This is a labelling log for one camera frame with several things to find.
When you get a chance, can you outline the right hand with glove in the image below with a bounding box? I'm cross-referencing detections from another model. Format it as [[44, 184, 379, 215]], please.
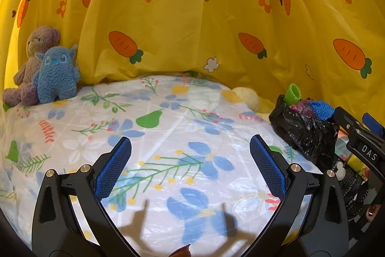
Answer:
[[366, 204, 381, 222]]

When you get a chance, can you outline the cream round plush ball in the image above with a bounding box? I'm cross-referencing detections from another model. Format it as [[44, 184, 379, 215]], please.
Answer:
[[232, 87, 260, 112]]

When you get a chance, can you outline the green foam net sleeve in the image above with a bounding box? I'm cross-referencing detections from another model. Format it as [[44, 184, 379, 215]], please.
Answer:
[[283, 84, 302, 106]]

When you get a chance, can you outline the purple teddy bear plush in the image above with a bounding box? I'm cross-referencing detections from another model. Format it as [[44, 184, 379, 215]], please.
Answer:
[[3, 26, 60, 107]]

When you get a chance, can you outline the black printed package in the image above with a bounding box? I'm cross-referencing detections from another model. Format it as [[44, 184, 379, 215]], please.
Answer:
[[332, 156, 369, 220]]

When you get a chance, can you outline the blue foam net sleeve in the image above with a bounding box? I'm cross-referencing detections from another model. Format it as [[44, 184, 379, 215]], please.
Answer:
[[309, 100, 335, 121]]

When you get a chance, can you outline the blue monster plush toy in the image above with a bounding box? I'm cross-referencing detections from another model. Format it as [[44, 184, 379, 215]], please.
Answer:
[[33, 45, 80, 104]]

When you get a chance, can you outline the magenta plastic bag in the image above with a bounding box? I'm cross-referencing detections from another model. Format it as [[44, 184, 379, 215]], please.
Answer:
[[289, 103, 316, 118]]

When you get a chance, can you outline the floral white bed sheet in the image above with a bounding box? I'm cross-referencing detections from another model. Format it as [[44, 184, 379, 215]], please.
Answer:
[[1, 76, 316, 256]]

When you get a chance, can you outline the yellow carrot print curtain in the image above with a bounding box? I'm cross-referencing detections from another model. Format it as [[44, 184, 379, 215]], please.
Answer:
[[1, 0, 384, 121]]

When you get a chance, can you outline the striped pastel package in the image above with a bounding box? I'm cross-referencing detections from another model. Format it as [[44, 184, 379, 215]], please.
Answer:
[[335, 130, 351, 160]]

